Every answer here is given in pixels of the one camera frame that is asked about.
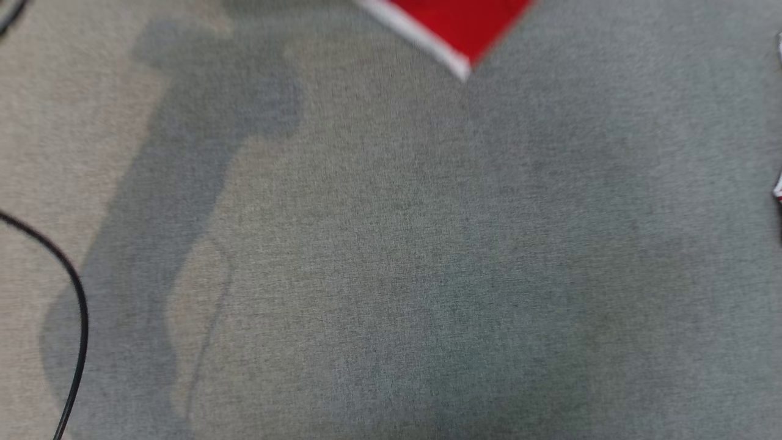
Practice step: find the red shorts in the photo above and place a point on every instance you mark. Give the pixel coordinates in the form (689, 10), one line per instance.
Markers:
(464, 21)

